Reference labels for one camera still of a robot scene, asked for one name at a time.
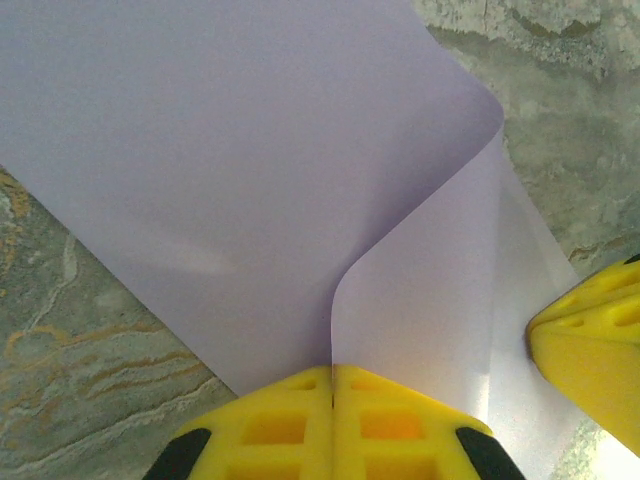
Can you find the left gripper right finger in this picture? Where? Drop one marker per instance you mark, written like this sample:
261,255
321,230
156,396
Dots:
390,430

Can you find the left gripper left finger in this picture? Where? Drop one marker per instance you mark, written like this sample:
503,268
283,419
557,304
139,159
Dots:
280,430

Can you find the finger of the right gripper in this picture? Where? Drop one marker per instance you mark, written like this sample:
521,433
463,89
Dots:
590,370
610,285

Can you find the purple paper sheet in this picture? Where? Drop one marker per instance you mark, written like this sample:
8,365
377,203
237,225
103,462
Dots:
200,150

